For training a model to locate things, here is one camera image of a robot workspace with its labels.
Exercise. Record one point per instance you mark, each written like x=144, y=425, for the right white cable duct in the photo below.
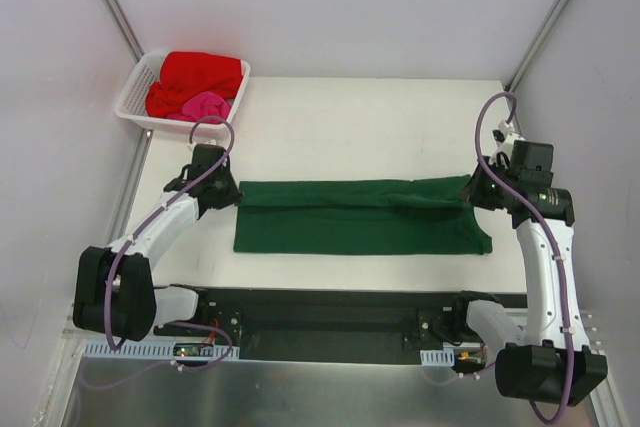
x=438, y=358

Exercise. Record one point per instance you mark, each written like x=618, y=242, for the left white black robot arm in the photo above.
x=115, y=292

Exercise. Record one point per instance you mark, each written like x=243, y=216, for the right aluminium frame post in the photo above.
x=542, y=35

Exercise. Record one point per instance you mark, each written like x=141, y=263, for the left aluminium frame post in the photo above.
x=112, y=7

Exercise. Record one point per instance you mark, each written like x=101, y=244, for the aluminium front rail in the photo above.
x=70, y=331

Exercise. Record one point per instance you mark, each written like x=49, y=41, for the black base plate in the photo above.
x=388, y=328

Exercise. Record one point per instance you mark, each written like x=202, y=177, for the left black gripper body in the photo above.
x=223, y=192

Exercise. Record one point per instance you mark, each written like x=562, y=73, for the pink t shirt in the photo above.
x=206, y=105

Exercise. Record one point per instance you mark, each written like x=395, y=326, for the white plastic basket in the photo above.
x=131, y=101

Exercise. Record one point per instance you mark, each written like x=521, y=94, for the white cable duct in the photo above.
x=438, y=358
x=161, y=350

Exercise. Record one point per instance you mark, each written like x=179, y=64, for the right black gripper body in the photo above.
x=480, y=192

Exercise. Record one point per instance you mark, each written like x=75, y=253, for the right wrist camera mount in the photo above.
x=505, y=136

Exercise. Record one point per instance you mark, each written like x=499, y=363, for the green t shirt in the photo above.
x=359, y=218

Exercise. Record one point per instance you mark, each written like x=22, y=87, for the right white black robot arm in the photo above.
x=550, y=359

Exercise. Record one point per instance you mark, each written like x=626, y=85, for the left white cable duct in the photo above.
x=161, y=350

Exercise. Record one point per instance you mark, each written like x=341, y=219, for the aluminium frame post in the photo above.
x=542, y=35
x=112, y=7

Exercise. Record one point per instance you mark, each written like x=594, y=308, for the red t shirt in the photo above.
x=187, y=74

